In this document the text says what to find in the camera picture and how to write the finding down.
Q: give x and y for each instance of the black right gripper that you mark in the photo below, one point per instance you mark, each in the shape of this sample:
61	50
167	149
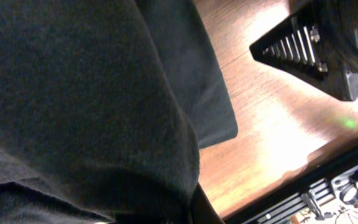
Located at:
305	45

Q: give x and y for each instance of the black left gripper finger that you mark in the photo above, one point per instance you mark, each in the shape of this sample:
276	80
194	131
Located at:
202	212

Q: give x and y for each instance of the dark green t-shirt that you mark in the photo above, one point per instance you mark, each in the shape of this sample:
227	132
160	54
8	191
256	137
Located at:
104	106

